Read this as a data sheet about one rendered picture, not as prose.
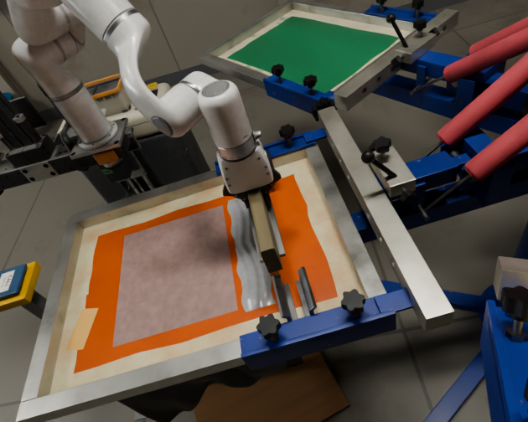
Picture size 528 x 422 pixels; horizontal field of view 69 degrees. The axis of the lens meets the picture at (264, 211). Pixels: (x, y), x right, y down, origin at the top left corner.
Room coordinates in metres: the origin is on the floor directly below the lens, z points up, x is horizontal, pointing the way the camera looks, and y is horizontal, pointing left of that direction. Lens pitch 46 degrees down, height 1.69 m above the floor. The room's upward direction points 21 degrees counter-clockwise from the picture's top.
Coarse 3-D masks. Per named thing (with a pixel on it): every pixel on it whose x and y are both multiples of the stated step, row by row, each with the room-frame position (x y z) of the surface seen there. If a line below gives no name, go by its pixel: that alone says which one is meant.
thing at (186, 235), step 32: (288, 192) 0.75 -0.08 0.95; (160, 224) 0.81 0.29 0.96; (192, 224) 0.76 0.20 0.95; (224, 224) 0.72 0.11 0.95; (288, 224) 0.64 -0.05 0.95; (96, 256) 0.78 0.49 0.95; (128, 256) 0.74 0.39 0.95; (160, 256) 0.69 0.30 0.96; (192, 256) 0.65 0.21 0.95; (96, 288) 0.67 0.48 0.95
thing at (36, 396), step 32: (288, 160) 0.86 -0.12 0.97; (320, 160) 0.79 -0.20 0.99; (160, 192) 0.91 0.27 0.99; (192, 192) 0.89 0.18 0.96; (352, 224) 0.54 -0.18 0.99; (64, 256) 0.79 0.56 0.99; (352, 256) 0.46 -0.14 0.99; (64, 288) 0.69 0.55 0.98; (384, 288) 0.36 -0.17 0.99; (64, 320) 0.61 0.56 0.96; (224, 352) 0.36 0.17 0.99; (32, 384) 0.44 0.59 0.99; (96, 384) 0.39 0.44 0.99; (128, 384) 0.37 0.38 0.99; (160, 384) 0.35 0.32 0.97; (32, 416) 0.38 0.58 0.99
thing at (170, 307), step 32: (224, 256) 0.62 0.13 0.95; (288, 256) 0.54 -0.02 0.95; (320, 256) 0.51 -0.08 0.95; (128, 288) 0.63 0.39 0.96; (160, 288) 0.59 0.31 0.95; (192, 288) 0.56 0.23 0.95; (224, 288) 0.52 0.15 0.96; (320, 288) 0.43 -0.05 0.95; (96, 320) 0.57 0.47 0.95; (128, 320) 0.54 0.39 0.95; (160, 320) 0.51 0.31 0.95; (192, 320) 0.47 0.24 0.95; (224, 320) 0.45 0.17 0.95; (96, 352) 0.49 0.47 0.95; (128, 352) 0.46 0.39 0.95
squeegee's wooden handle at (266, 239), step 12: (252, 192) 0.60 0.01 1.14; (252, 204) 0.57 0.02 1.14; (264, 204) 0.56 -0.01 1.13; (252, 216) 0.54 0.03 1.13; (264, 216) 0.52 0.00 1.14; (264, 228) 0.49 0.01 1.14; (264, 240) 0.47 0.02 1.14; (264, 252) 0.44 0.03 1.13; (276, 252) 0.44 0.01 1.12; (276, 264) 0.44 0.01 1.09
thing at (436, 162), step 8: (440, 152) 0.60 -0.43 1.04; (416, 160) 0.61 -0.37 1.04; (424, 160) 0.60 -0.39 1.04; (432, 160) 0.59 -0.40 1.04; (440, 160) 0.58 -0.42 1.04; (448, 160) 0.57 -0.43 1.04; (416, 168) 0.58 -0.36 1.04; (424, 168) 0.58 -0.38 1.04; (432, 168) 0.57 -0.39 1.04; (440, 168) 0.56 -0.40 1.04; (448, 168) 0.55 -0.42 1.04; (456, 168) 0.55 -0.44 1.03; (376, 176) 0.61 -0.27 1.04; (416, 176) 0.56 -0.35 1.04; (424, 176) 0.55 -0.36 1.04; (432, 176) 0.55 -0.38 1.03; (440, 176) 0.55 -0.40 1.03; (448, 176) 0.55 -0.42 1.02; (456, 176) 0.55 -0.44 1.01; (432, 184) 0.55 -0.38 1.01; (440, 184) 0.55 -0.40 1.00; (392, 200) 0.56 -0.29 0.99
